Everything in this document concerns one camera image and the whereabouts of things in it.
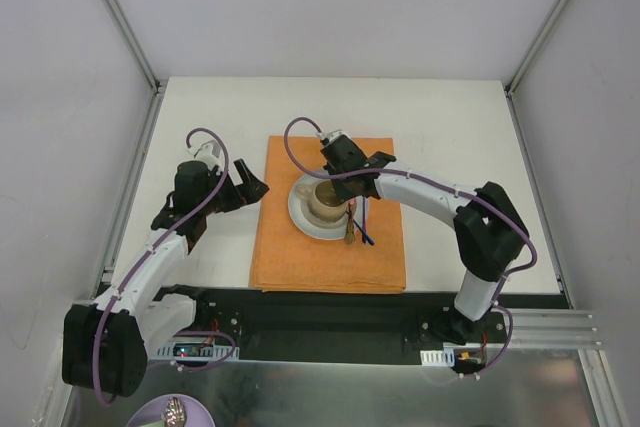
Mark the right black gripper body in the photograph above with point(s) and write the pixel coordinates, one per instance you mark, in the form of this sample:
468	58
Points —
351	182

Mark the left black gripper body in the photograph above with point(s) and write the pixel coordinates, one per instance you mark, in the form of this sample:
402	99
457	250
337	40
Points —
235	192

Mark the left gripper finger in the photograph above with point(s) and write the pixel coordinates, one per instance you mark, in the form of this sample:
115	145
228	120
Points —
226	200
251	189

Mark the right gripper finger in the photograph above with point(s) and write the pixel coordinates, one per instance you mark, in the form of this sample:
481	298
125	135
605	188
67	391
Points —
364	189
342	190

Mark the beige ceramic mug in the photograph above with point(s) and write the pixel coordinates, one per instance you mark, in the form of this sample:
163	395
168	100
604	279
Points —
319	202

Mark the gold purple spoon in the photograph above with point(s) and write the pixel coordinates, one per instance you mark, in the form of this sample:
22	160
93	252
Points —
364	213

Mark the blue metal fork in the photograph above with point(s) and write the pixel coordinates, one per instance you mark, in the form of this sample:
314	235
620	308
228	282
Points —
365	238

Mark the iridescent purple knife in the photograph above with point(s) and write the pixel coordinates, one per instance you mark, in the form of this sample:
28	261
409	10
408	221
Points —
349	237

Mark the white ceramic plate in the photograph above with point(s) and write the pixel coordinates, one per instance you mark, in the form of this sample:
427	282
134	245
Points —
329	232

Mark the orange cloth placemat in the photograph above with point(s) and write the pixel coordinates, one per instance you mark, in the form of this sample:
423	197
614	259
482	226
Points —
286	259

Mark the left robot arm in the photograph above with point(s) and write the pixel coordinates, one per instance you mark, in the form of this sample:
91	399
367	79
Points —
107	342

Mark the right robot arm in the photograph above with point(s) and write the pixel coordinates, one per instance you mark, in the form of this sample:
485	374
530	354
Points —
489	232

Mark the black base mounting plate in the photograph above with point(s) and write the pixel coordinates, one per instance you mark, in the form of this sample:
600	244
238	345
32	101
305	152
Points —
376	329

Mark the lilac plate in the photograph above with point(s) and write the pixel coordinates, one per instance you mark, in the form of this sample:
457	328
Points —
150	413

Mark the silver cutlery on lilac plate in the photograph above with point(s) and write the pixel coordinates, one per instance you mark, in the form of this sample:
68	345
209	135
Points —
174	413

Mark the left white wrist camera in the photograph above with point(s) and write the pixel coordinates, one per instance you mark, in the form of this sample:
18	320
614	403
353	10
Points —
208	153

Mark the left white cable duct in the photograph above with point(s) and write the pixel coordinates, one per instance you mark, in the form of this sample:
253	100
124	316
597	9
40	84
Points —
195	352

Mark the white cable duct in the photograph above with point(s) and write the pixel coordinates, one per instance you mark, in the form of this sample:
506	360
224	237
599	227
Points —
437	358
195	352

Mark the right white cable duct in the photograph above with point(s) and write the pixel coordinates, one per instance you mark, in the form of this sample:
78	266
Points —
437	358

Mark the left aluminium frame post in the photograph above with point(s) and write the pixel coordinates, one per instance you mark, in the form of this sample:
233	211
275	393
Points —
132	43

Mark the aluminium frame post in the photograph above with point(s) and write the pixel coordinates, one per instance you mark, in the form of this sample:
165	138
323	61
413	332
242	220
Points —
535	48
132	43

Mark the aluminium front rail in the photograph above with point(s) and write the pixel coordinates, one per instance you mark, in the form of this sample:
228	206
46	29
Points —
532	321

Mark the right aluminium frame post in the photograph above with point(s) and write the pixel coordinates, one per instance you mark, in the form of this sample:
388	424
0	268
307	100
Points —
535	48

